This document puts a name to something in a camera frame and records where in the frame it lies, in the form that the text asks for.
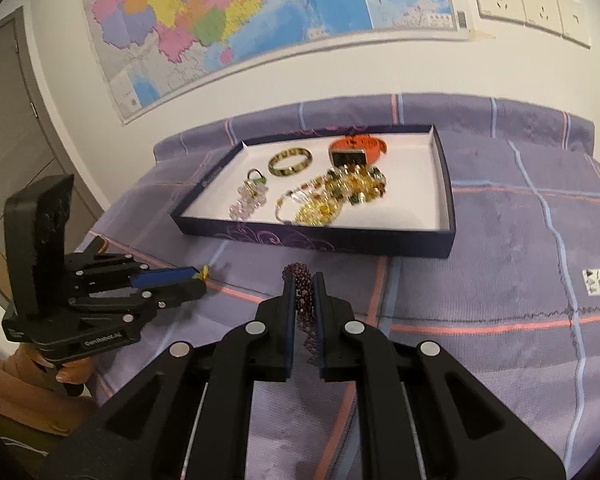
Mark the yellow brown bangle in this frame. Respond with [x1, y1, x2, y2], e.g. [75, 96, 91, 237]
[267, 147, 313, 178]

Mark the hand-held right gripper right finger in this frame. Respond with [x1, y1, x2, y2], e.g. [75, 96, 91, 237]
[312, 272, 566, 480]

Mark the person's left hand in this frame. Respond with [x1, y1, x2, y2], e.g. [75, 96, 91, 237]
[30, 351, 94, 386]

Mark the purple checkered bed sheet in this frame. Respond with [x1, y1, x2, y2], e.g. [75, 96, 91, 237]
[75, 92, 600, 480]

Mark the yellow bead necklace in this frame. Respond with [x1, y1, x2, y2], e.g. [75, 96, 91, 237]
[275, 165, 388, 228]

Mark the orange strap watch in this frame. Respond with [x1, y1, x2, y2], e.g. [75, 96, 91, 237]
[327, 135, 388, 168]

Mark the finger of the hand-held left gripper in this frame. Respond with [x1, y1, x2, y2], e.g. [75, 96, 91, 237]
[64, 254, 203, 291]
[67, 279, 207, 322]

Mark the grey brown door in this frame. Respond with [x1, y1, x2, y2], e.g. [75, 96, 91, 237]
[0, 5, 106, 306]

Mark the person's left forearm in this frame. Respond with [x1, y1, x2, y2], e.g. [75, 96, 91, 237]
[0, 352, 98, 433]

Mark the colourful wall map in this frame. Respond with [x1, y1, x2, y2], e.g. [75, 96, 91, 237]
[80, 0, 473, 126]

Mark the purple tray box white inside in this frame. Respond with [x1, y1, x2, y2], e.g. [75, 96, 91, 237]
[170, 124, 456, 259]

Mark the pink bead bracelet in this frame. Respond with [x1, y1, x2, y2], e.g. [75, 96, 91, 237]
[228, 182, 271, 221]

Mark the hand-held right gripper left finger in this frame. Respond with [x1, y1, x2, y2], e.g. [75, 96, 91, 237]
[40, 272, 301, 480]

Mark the dark red bead bracelet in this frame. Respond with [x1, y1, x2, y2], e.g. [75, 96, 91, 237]
[281, 261, 321, 361]

